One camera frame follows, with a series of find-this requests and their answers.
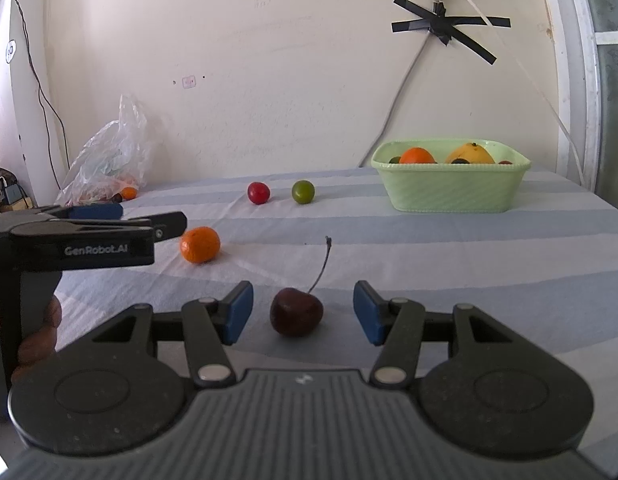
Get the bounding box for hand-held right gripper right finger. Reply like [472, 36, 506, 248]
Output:
[353, 280, 514, 387]

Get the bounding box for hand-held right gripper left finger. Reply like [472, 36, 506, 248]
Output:
[92, 281, 254, 387]

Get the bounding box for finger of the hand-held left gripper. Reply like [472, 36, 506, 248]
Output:
[114, 211, 188, 243]
[36, 203, 124, 220]

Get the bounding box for dark red cherry with stem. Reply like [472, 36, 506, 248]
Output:
[269, 236, 334, 338]

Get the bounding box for light green plastic basket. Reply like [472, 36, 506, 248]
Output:
[371, 140, 532, 213]

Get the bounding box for large orange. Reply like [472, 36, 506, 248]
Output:
[400, 147, 436, 164]

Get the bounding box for person's left hand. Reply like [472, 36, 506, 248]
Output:
[10, 295, 62, 385]

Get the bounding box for clear plastic bag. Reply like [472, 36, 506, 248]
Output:
[55, 94, 155, 206]

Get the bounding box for striped blue white cloth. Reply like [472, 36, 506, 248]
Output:
[0, 167, 618, 480]

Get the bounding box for yellow mango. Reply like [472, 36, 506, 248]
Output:
[445, 143, 496, 164]

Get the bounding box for black tape cross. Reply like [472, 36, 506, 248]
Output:
[392, 0, 511, 66]

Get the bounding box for frosted glass window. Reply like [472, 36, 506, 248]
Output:
[534, 0, 618, 201]

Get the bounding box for black wall cable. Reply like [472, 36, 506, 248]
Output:
[9, 0, 72, 176]

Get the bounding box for grey power cable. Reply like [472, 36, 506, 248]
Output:
[358, 2, 447, 168]

